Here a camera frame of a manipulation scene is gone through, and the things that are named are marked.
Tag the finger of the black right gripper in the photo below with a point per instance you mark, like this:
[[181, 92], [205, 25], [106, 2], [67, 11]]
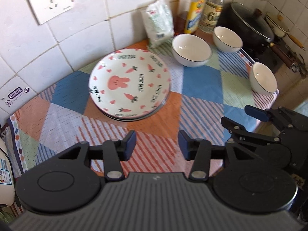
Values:
[[239, 132], [256, 113]]

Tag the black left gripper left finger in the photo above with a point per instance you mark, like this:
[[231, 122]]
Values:
[[115, 151]]

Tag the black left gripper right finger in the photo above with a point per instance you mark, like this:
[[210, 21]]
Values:
[[196, 150]]

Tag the white bowl black rim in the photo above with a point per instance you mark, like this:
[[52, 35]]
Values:
[[262, 79]]

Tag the pink rabbit carrot plate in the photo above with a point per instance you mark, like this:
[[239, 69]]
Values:
[[135, 69]]

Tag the teal patterned plate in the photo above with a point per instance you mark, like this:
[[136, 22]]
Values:
[[130, 105]]

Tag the black gas stove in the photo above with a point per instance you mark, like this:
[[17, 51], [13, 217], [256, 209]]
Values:
[[274, 55]]

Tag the black wok with lid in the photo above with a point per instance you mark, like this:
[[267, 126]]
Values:
[[249, 25]]

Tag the cream enamel pot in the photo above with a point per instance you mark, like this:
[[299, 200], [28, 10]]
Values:
[[280, 29]]

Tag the white ribbed bowl large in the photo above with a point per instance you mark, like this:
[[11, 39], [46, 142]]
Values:
[[190, 50]]

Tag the white rice cooker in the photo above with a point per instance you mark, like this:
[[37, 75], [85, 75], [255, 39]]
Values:
[[7, 189]]

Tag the brown sauce bottle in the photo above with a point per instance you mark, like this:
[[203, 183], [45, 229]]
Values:
[[182, 12]]

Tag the yellow label oil bottle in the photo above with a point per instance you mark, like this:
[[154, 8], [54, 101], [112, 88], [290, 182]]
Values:
[[194, 12]]

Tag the white green food bag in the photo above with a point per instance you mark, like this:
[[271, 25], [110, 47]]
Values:
[[158, 22]]

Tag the vinegar bottle yellow cap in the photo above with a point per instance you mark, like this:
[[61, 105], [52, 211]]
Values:
[[211, 13]]

